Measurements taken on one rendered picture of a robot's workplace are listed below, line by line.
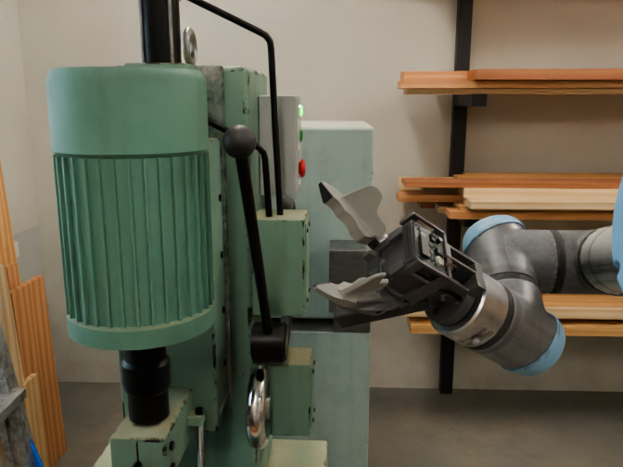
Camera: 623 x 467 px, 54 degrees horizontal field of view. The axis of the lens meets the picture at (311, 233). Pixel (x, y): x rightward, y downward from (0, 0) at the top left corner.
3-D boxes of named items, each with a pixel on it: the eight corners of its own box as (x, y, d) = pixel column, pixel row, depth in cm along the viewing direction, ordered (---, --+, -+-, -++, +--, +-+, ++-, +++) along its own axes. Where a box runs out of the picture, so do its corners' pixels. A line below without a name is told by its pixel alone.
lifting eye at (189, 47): (180, 69, 95) (178, 24, 93) (190, 70, 100) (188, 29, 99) (190, 69, 94) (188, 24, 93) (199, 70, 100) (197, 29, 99)
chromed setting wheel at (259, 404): (244, 467, 87) (242, 387, 84) (257, 422, 99) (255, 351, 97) (265, 468, 87) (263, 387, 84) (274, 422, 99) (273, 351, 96)
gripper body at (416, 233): (409, 207, 67) (481, 253, 73) (357, 245, 72) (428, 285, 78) (413, 259, 62) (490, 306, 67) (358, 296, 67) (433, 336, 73)
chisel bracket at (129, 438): (113, 499, 76) (108, 437, 74) (148, 438, 89) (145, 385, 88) (171, 501, 75) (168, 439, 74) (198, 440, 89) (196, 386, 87)
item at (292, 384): (252, 435, 95) (251, 363, 93) (259, 412, 102) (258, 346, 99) (313, 436, 95) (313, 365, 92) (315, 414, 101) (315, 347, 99)
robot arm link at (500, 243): (530, 252, 93) (548, 320, 85) (454, 251, 94) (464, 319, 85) (546, 208, 86) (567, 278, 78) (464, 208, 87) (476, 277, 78)
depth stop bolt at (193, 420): (189, 474, 86) (186, 411, 84) (193, 466, 88) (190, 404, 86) (204, 475, 86) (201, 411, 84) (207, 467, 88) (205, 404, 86)
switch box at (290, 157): (259, 195, 99) (257, 94, 96) (267, 187, 109) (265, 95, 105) (297, 195, 99) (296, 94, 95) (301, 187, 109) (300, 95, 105)
